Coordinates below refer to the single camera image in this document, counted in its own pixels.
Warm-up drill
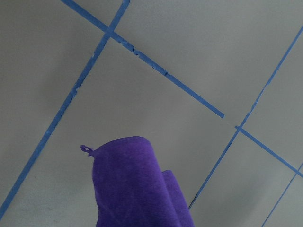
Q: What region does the purple towel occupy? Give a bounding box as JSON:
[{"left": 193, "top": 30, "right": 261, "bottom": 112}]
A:
[{"left": 81, "top": 136, "right": 194, "bottom": 227}]

